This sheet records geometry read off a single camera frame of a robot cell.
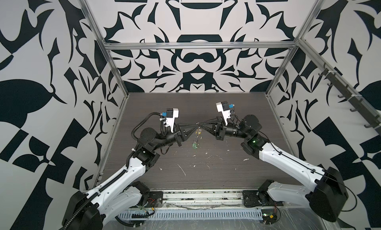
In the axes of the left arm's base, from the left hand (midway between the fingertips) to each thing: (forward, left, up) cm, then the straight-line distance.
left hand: (198, 124), depth 60 cm
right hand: (-1, -1, -1) cm, 2 cm away
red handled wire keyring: (0, 0, -5) cm, 5 cm away
